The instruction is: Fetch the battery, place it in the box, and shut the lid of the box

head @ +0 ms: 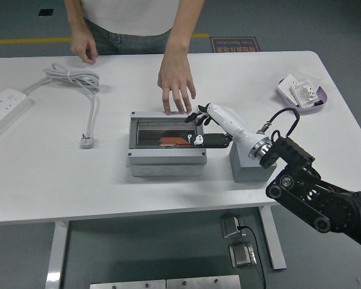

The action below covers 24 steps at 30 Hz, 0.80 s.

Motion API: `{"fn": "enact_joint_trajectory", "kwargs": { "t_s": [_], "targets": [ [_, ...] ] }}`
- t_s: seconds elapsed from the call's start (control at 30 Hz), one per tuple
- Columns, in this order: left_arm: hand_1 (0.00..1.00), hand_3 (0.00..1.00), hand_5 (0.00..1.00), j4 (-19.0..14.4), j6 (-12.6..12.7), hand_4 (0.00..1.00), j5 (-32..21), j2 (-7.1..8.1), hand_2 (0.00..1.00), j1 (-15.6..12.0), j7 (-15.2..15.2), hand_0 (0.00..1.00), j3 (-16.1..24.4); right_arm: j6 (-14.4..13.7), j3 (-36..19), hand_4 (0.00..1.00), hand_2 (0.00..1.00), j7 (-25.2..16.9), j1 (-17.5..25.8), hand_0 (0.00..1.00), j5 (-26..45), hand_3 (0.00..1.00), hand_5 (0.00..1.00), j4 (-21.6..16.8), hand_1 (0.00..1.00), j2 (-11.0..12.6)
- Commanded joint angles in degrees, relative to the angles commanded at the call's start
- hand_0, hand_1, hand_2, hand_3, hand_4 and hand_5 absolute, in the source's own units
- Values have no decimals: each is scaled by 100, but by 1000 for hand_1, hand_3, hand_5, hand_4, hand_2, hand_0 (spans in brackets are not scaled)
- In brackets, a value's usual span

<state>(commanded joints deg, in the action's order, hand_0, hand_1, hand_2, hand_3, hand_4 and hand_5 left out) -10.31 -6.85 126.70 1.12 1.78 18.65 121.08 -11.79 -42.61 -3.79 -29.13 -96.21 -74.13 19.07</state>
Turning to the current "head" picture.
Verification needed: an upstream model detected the metal floor socket box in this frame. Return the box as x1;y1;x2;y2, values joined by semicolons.
220;213;244;240
228;242;258;269

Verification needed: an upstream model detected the orange cylindrical battery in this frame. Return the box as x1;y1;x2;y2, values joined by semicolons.
159;135;196;148

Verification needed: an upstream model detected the grey block with round hole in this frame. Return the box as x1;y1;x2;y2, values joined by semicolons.
228;140;278;184

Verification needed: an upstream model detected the white table leg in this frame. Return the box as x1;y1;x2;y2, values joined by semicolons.
45;221;70;289
258;206;287;271

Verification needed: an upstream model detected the grey metal plate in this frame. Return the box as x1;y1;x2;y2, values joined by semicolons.
165;274;241;289
89;279;166;289

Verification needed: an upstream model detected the black floor cable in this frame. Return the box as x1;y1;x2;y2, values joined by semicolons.
237;225;267;289

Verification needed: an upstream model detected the transparent hinged box lid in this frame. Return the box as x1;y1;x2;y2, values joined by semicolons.
128;116;206;151

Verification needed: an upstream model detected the purple plastic tray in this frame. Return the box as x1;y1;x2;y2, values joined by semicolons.
273;77;329;115

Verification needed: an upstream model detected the white power strip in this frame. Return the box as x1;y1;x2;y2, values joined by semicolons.
0;87;31;142

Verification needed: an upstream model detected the person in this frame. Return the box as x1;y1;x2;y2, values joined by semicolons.
63;0;205;116

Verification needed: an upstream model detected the clear plastic bag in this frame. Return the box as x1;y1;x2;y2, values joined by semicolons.
294;65;323;88

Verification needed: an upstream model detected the plain white square box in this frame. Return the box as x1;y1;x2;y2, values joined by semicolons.
277;74;301;106

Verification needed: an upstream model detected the dark floor sign with text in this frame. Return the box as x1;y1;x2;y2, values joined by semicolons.
209;36;261;54

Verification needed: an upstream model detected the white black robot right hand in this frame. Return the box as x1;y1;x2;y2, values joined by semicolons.
185;102;265;155

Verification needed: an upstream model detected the grey electrical junction box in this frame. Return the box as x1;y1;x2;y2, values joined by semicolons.
126;110;208;178

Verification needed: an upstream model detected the person's right hand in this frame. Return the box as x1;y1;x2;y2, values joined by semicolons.
70;31;99;65

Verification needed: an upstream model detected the white labelled switch module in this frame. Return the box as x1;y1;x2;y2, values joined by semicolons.
289;79;319;108

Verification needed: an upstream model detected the white power cord with plug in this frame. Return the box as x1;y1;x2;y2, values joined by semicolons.
20;62;100;151

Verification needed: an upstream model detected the person's left hand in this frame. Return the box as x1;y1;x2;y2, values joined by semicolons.
156;48;197;116

